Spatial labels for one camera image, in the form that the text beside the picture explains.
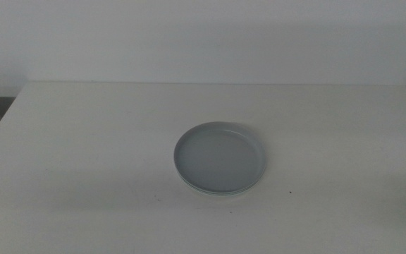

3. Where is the grey shallow bowl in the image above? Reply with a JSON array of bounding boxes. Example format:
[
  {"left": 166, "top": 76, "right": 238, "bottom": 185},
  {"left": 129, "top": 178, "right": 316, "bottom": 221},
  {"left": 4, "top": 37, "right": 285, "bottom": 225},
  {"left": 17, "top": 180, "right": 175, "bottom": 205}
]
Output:
[{"left": 173, "top": 121, "right": 268, "bottom": 194}]

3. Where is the mint green shallow bowl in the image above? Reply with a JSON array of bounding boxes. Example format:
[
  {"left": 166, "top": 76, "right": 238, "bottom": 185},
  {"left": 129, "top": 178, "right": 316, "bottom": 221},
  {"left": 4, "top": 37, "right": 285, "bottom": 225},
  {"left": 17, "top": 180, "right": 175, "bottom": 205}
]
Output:
[{"left": 177, "top": 172, "right": 266, "bottom": 195}]

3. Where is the white shallow bowl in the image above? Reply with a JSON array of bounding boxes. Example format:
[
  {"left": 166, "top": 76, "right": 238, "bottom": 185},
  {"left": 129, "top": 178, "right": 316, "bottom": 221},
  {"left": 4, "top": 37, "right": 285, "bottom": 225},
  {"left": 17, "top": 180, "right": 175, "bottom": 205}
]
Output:
[{"left": 180, "top": 176, "right": 263, "bottom": 198}]

